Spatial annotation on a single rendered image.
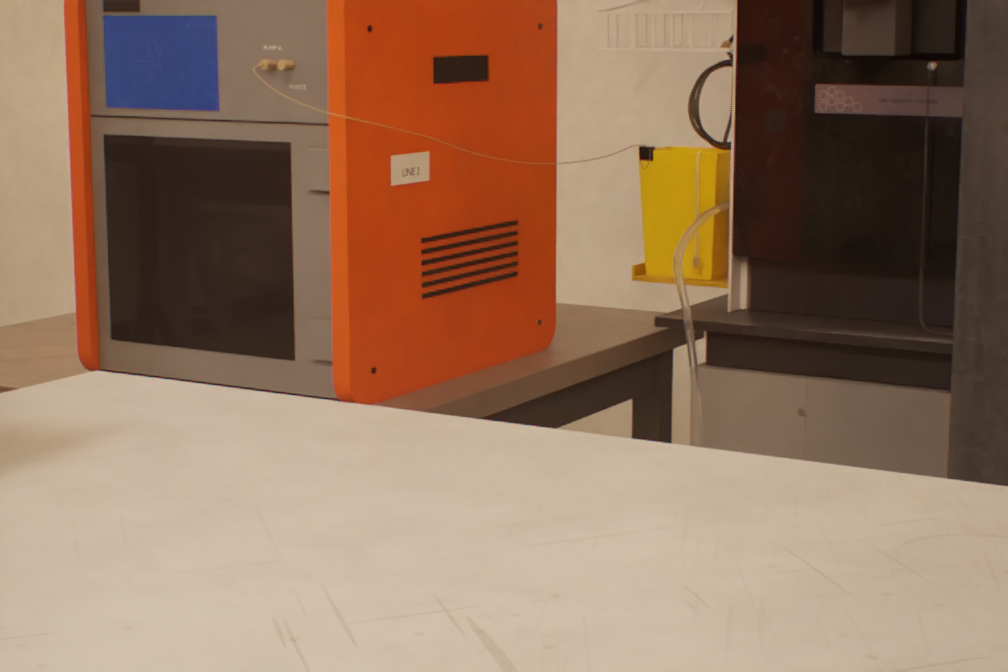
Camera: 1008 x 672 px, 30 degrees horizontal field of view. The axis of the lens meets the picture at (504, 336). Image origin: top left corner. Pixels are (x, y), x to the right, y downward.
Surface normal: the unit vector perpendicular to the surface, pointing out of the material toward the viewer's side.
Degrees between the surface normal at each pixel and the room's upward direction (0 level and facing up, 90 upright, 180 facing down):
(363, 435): 0
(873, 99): 90
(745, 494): 0
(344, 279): 90
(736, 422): 90
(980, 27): 90
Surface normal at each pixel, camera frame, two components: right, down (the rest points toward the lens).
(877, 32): -0.51, 0.15
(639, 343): 0.86, 0.09
